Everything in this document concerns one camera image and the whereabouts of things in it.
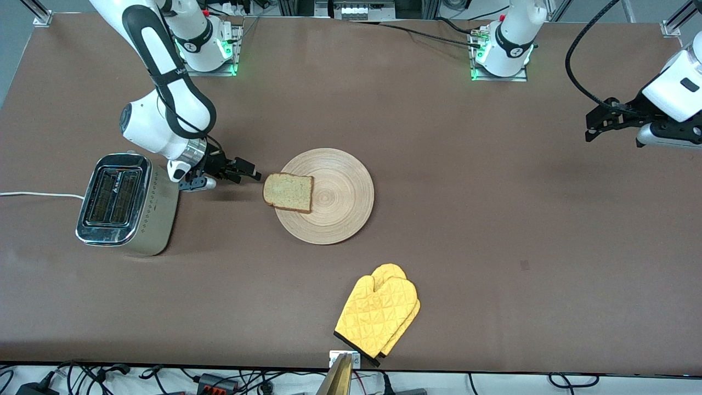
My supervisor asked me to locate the slice of brown-crust bread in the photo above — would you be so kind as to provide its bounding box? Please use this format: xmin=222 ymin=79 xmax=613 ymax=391
xmin=262 ymin=172 xmax=315 ymax=215

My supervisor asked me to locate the round light wooden plate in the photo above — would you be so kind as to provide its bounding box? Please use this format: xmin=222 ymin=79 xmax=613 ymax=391
xmin=273 ymin=148 xmax=376 ymax=246

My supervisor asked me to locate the chrome two-slot toaster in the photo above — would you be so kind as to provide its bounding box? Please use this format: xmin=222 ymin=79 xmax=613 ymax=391
xmin=75 ymin=152 xmax=180 ymax=257

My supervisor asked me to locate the yellow quilted oven mitt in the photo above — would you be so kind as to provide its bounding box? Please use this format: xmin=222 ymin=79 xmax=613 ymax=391
xmin=371 ymin=263 xmax=422 ymax=368
xmin=334 ymin=274 xmax=419 ymax=360

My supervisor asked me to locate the white power strip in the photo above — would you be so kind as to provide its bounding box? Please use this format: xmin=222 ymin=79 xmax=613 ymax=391
xmin=328 ymin=0 xmax=397 ymax=20

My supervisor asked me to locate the black adapter with red plugs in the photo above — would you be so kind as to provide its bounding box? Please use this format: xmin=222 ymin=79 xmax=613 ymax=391
xmin=196 ymin=373 xmax=240 ymax=395

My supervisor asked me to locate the thick black left arm hose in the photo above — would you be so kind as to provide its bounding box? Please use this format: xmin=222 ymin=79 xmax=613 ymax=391
xmin=564 ymin=0 xmax=624 ymax=109

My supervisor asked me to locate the aluminium corner bracket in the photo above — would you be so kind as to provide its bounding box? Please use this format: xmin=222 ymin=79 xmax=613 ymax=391
xmin=660 ymin=0 xmax=702 ymax=38
xmin=21 ymin=0 xmax=54 ymax=27

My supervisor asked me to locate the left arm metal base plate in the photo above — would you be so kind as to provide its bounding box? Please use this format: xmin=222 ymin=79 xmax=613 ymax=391
xmin=469 ymin=26 xmax=531 ymax=83

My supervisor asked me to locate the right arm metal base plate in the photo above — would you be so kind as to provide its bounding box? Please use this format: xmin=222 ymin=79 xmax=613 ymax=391
xmin=180 ymin=23 xmax=244 ymax=77

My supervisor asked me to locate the white toaster power cable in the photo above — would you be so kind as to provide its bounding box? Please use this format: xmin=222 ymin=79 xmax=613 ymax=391
xmin=0 ymin=191 xmax=86 ymax=201

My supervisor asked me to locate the thin black table cable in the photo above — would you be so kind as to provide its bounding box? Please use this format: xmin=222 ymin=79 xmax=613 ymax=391
xmin=377 ymin=18 xmax=484 ymax=49

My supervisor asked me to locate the metal front camera mount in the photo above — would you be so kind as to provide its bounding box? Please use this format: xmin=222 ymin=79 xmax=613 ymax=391
xmin=315 ymin=350 xmax=363 ymax=395

